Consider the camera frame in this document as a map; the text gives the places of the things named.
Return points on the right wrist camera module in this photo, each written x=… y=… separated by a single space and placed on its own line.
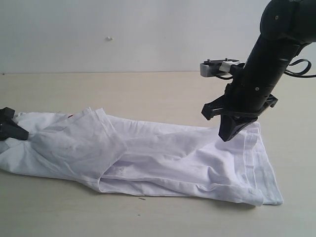
x=223 y=69

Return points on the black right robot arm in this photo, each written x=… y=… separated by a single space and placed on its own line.
x=286 y=27

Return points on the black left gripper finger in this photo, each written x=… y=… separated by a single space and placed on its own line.
x=7 y=114
x=12 y=131

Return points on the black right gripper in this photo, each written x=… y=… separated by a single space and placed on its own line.
x=245 y=98

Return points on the white t-shirt red lettering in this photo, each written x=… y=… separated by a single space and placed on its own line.
x=142 y=158

